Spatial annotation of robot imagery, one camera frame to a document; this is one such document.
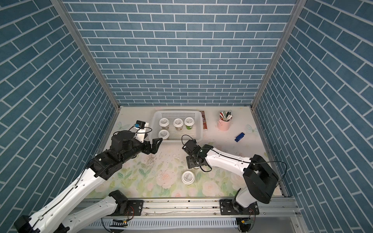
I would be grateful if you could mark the pink pen holder cup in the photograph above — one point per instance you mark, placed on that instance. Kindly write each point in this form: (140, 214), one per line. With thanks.
(223, 125)

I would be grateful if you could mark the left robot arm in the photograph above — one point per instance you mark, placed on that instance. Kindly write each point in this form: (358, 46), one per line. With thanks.
(56, 216)

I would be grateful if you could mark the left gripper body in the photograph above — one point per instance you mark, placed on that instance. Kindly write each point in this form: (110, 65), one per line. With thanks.
(137, 147)

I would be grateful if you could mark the red chopsticks packet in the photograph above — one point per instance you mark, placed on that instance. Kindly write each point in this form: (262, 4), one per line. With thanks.
(204, 121)

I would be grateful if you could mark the pens in holder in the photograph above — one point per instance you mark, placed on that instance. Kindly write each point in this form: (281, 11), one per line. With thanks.
(226, 116)

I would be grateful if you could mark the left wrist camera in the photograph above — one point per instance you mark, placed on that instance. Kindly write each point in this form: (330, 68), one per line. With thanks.
(141, 129)

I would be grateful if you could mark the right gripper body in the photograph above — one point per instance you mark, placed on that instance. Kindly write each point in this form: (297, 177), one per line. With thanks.
(191, 161)

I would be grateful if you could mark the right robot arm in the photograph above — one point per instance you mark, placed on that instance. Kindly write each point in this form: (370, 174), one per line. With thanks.
(260, 179)

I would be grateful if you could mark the white plastic basket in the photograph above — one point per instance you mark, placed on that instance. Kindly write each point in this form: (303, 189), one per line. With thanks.
(177, 136)

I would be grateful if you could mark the blue clip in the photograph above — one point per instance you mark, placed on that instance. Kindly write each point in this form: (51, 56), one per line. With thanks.
(239, 137)

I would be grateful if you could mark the yogurt cup bottom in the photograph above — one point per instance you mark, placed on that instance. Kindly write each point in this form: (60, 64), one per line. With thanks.
(188, 177)

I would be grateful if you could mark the aluminium mounting rail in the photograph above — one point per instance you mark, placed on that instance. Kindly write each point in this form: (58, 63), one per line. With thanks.
(210, 207)

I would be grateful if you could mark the yogurt cup red label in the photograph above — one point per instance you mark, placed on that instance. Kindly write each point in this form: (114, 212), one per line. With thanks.
(178, 124)

